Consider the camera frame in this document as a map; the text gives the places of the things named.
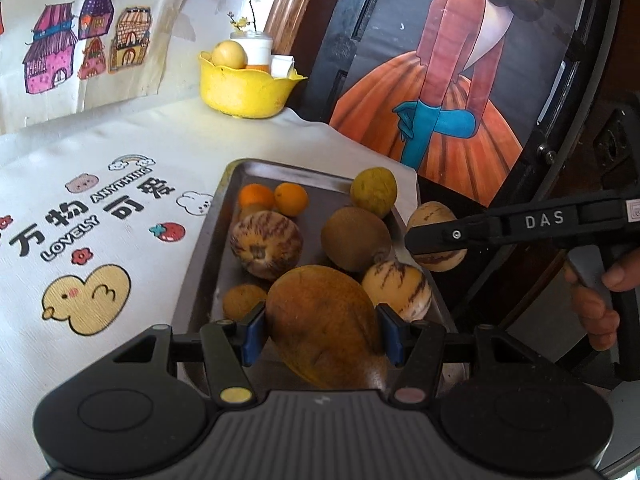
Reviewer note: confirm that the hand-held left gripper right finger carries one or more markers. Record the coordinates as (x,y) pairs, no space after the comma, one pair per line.
(392,335)

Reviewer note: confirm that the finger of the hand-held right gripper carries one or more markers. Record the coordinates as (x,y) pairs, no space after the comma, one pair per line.
(440,237)

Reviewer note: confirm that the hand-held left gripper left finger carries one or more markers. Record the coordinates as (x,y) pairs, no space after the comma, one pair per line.
(252,332)

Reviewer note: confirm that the pale striped pepino melon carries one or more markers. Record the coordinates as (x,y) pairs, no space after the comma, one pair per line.
(435,215)
(400,290)

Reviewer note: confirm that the small brown longan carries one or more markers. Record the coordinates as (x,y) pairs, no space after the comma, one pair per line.
(242,301)

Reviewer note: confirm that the brown-orange mango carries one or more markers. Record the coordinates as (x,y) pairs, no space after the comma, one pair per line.
(325,330)

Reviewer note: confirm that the yellow-green guava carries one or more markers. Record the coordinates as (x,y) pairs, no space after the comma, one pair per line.
(374,192)

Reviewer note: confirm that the brown kiwi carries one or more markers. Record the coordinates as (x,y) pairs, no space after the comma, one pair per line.
(355,237)

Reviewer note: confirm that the dark striped pepino melon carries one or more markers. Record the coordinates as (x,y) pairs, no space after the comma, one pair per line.
(265,245)

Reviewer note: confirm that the metal baking tray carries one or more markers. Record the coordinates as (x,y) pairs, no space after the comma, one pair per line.
(312,230)

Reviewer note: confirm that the small orange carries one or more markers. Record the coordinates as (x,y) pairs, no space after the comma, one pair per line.
(291,199)
(256,196)

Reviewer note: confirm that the person's right hand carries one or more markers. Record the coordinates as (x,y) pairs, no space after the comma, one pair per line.
(595,320)

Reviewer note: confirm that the painted lady poster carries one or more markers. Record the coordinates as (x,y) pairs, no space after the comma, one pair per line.
(450,135)

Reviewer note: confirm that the white printed tablecloth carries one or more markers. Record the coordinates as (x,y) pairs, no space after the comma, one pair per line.
(165,135)

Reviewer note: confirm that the white paper box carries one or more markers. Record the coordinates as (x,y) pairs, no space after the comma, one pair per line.
(282,66)

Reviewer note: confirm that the yellow plastic bowl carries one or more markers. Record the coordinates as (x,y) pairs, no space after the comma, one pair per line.
(240,92)

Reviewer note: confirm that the chair with painted cushion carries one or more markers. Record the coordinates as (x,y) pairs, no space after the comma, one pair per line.
(350,10)

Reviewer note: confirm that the white plastic cup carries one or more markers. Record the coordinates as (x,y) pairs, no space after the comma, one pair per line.
(257,47)

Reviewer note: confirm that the yellow pear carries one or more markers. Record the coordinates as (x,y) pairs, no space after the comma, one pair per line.
(229,55)

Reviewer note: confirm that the yellow flower twig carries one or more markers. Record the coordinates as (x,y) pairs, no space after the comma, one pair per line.
(247,15)

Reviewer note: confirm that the houses drawing paper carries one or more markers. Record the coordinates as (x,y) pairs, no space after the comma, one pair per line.
(160,35)

